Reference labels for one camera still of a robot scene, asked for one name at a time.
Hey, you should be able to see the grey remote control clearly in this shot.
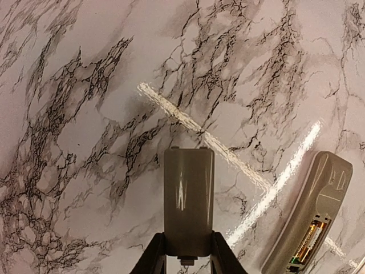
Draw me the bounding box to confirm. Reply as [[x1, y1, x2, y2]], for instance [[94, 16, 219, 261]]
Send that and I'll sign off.
[[261, 151, 353, 273]]

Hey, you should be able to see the grey battery cover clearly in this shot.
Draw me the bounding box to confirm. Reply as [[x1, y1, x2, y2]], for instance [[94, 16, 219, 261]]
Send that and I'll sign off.
[[164, 147, 214, 266]]

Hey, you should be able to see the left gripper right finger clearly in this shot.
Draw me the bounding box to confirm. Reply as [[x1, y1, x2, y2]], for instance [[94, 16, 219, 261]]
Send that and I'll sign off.
[[210, 231, 248, 274]]

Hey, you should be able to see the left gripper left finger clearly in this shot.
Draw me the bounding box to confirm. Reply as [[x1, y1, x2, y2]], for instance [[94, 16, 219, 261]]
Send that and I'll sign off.
[[130, 232, 167, 274]]

